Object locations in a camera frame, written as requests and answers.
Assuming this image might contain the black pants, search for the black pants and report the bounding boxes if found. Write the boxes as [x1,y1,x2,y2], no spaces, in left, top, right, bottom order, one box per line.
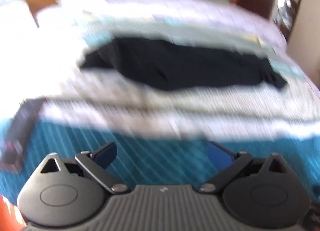
[79,37,287,91]

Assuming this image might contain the black smartphone with call screen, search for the black smartphone with call screen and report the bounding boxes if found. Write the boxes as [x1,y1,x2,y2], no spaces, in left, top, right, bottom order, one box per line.
[1,97,47,173]

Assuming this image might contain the lavender floral duvet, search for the lavender floral duvet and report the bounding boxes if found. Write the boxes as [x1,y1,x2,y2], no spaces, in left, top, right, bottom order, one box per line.
[35,0,288,49]

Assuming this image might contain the floral pillow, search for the floral pillow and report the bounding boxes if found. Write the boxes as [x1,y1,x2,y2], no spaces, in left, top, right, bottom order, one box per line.
[1,0,37,39]

